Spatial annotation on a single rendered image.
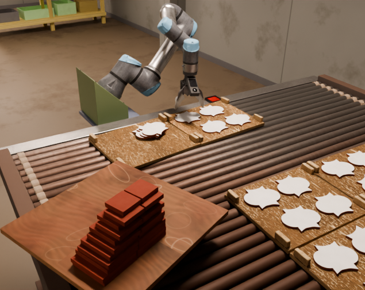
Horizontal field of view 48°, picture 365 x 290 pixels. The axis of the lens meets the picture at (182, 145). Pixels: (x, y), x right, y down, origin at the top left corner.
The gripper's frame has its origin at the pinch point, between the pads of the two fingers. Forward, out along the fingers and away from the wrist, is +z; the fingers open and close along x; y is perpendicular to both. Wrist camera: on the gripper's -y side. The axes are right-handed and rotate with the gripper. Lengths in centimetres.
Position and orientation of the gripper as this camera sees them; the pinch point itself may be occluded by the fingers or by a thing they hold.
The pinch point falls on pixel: (189, 109)
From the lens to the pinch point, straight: 211.7
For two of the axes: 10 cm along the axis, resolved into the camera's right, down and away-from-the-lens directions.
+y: -2.5, -4.7, 8.5
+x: -9.7, 0.9, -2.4
